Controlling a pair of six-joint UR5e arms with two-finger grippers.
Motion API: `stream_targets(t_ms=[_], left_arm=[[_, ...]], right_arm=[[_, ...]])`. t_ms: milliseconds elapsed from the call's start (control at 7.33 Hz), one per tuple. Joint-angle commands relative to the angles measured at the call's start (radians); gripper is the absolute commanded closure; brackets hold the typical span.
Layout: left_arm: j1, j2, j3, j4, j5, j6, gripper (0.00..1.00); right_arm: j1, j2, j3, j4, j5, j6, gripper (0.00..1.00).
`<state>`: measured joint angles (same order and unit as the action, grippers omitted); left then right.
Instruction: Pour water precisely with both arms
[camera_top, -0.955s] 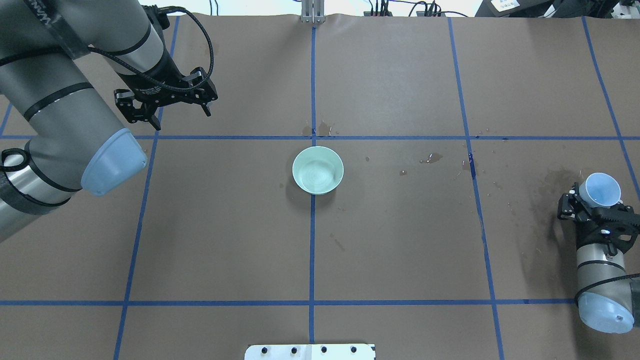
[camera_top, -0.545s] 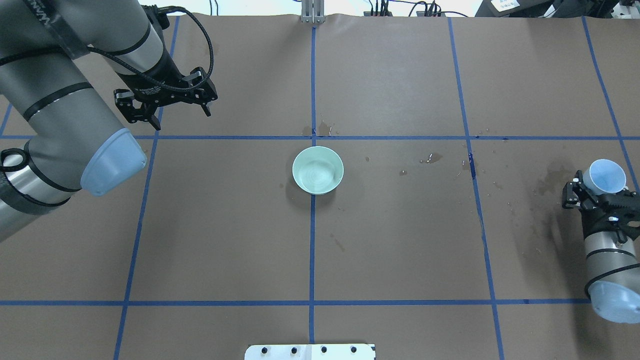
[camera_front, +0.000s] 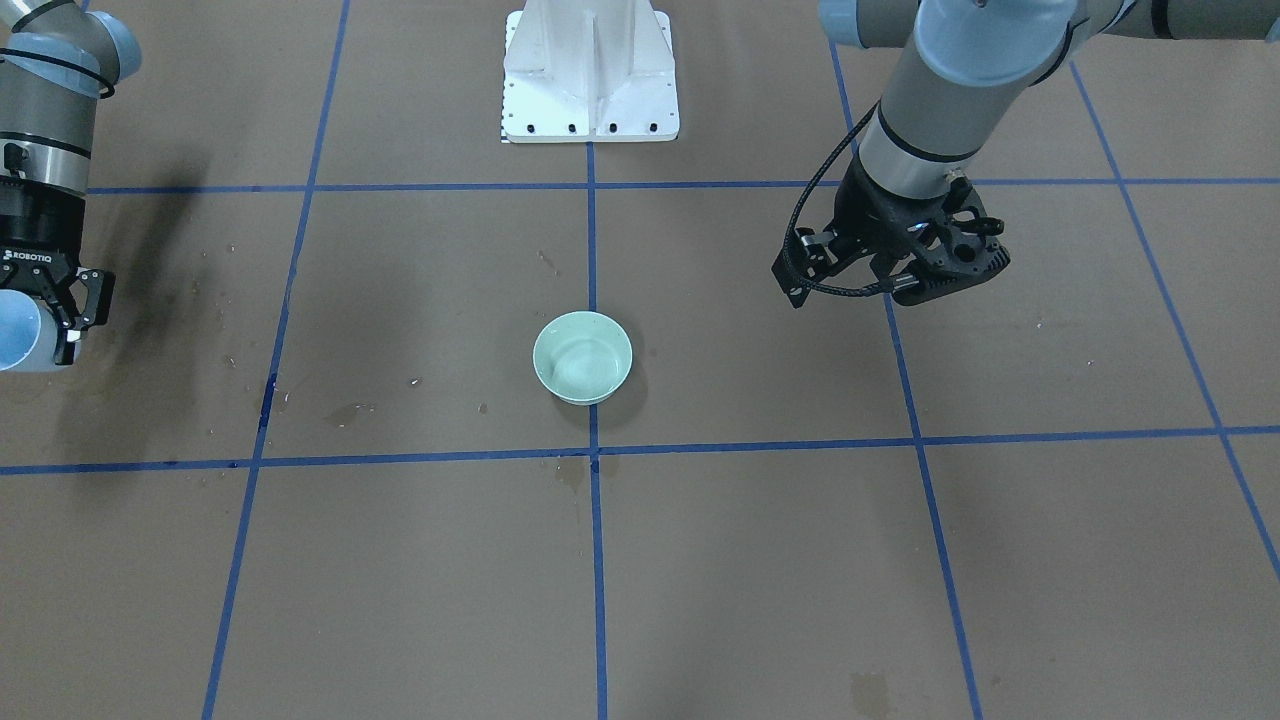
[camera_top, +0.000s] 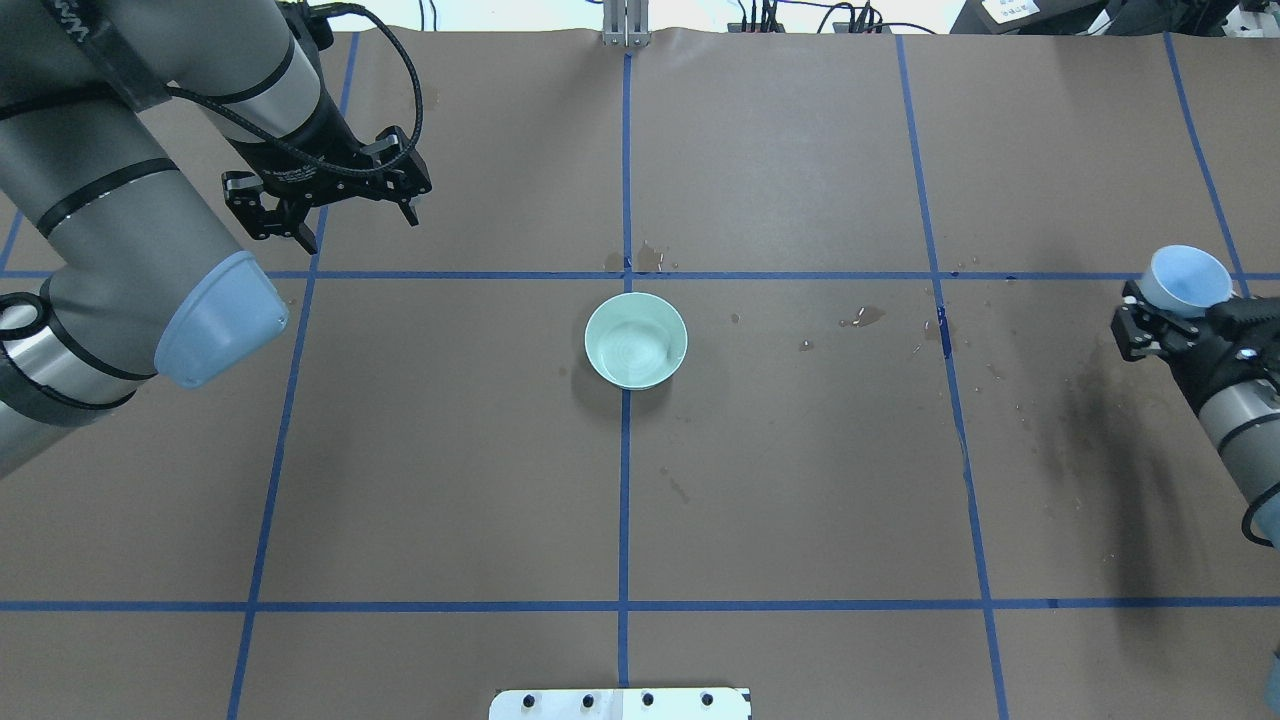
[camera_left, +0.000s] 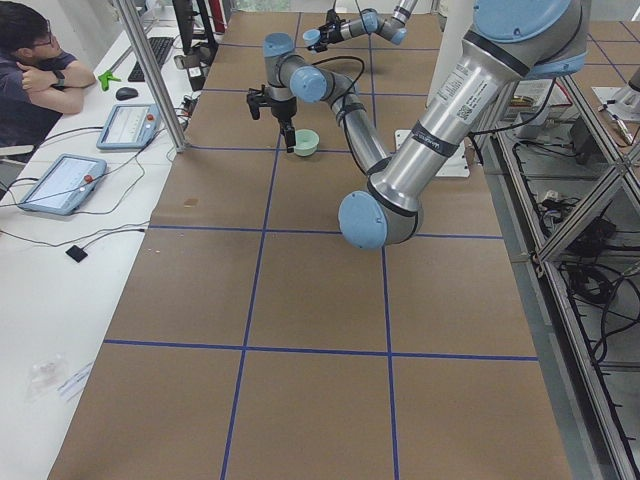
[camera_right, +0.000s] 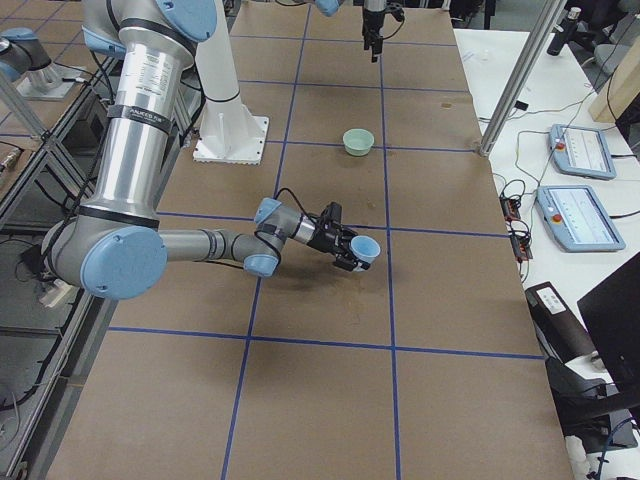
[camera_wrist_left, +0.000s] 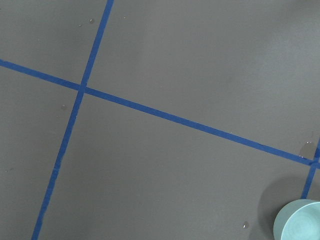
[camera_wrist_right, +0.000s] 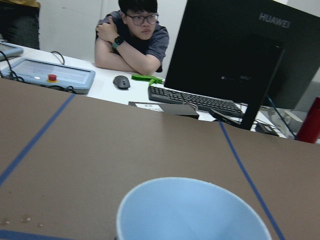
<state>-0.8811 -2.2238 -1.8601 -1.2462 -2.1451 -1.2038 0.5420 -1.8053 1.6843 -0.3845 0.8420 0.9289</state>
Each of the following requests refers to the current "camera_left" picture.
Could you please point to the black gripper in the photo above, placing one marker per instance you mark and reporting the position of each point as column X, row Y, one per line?
column 331, row 34
column 283, row 109

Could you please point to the light blue paper cup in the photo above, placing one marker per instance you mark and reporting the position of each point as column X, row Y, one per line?
column 311, row 37

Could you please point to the mint green ceramic bowl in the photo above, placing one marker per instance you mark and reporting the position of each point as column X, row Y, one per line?
column 306, row 142

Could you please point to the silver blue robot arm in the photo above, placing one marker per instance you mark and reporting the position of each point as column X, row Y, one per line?
column 367, row 22
column 508, row 41

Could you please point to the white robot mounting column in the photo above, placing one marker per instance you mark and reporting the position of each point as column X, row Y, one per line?
column 466, row 80

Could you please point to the black monitor stand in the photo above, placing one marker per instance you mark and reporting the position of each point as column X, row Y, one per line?
column 194, row 54

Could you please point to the far blue teach pendant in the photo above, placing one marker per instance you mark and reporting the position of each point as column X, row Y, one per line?
column 129, row 127

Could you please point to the blue teach pendant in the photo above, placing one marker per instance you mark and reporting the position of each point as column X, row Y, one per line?
column 65, row 185
column 129, row 127

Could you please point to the black computer mouse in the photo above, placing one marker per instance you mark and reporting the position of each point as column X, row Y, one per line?
column 126, row 93

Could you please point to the green plastic tool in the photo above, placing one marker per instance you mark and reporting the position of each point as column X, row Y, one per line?
column 106, row 78

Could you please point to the near blue teach pendant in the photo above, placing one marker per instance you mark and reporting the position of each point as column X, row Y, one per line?
column 65, row 185

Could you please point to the small black square pad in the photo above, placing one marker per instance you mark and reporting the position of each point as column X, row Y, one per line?
column 76, row 253

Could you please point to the seated person dark shirt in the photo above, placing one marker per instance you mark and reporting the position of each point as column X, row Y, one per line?
column 40, row 82

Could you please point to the clear plastic bag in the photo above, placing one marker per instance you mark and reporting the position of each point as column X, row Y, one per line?
column 46, row 376

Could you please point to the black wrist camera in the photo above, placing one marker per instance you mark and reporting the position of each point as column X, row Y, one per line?
column 257, row 99
column 332, row 17

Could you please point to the aluminium frame post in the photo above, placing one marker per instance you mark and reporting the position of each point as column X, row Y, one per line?
column 144, row 55

